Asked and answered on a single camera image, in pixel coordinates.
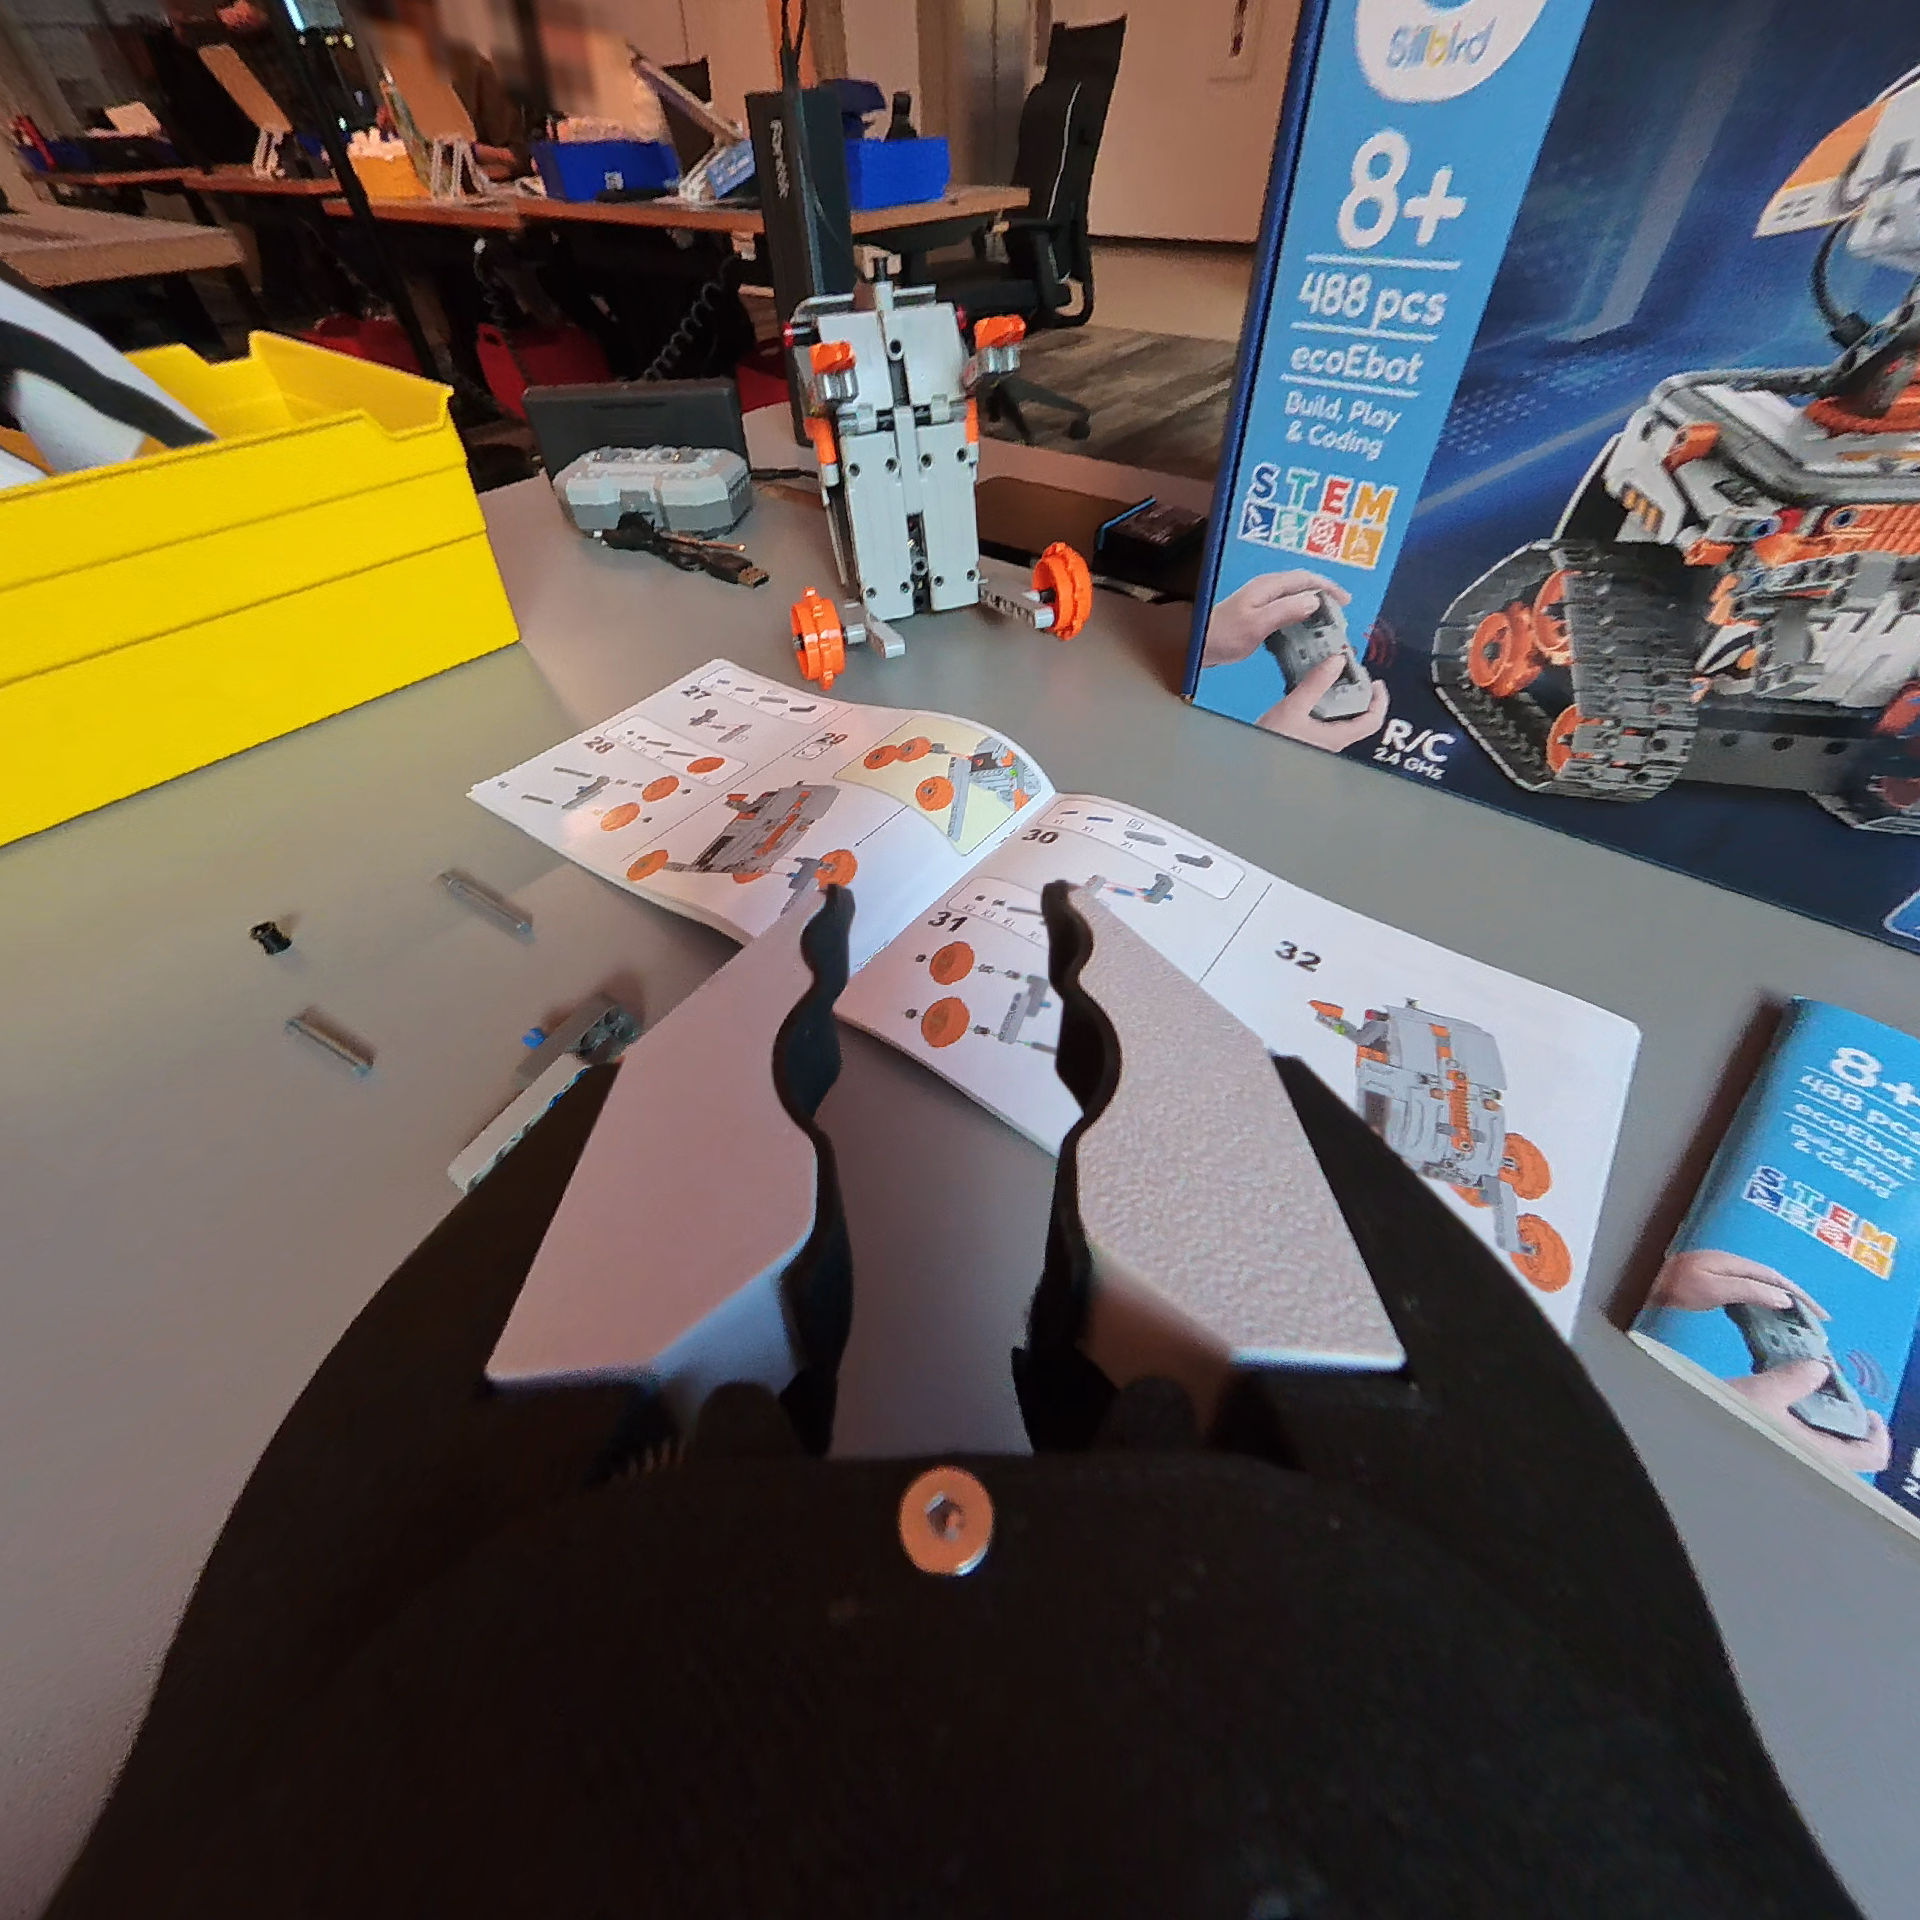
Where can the open white instruction booklet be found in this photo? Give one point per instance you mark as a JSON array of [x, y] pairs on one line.
[[1200, 961]]

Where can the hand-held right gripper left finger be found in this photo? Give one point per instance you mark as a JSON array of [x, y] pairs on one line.
[[661, 1231]]

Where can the thin dark axle piece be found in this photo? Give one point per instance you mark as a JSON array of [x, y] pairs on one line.
[[332, 1042], [487, 904]]

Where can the blue storage bin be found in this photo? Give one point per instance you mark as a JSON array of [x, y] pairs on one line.
[[902, 172], [612, 169]]

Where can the small colourful booklet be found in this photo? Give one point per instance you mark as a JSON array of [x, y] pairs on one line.
[[1803, 1261]]

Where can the black tall speaker box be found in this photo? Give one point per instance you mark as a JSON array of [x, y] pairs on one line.
[[813, 196]]

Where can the yellow plastic bin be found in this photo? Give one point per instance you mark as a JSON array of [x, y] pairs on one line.
[[240, 601]]

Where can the grey beam with blue pin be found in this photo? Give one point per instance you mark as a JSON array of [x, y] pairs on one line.
[[526, 1111]]

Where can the grey orange robot model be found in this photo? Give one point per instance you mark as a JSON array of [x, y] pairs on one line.
[[902, 452]]

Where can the dark connector pin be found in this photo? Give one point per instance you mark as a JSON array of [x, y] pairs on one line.
[[270, 937]]

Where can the grey battery box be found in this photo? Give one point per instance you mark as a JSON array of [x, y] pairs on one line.
[[655, 489]]

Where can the long wooden office table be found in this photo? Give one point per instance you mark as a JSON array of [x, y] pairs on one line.
[[540, 217]]

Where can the small black module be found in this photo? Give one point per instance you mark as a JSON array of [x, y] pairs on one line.
[[1150, 553]]

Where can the black flat box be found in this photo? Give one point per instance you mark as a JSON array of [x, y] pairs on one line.
[[636, 415]]

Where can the black office chair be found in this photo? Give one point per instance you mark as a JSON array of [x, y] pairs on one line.
[[1065, 212]]

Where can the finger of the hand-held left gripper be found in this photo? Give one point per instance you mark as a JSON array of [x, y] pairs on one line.
[[93, 338], [47, 444]]

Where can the blue toy robot box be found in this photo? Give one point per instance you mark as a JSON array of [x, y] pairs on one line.
[[1621, 452]]

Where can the grey desk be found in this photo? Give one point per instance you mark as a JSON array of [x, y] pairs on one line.
[[240, 1261]]

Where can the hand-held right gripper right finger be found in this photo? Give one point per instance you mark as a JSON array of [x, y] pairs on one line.
[[1230, 1231]]

